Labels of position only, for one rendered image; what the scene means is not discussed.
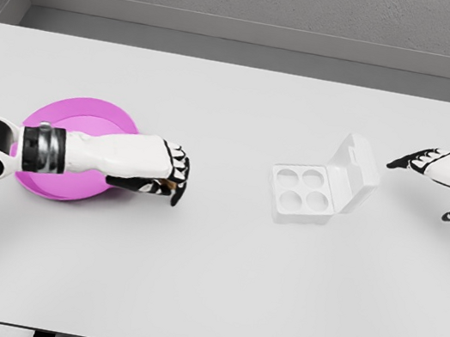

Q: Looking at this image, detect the white egg box with lid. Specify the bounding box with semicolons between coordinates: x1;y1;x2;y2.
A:
261;119;389;242

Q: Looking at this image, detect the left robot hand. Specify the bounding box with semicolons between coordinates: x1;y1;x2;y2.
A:
100;127;197;210

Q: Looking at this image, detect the pink round plate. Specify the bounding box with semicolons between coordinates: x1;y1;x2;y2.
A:
3;84;146;215

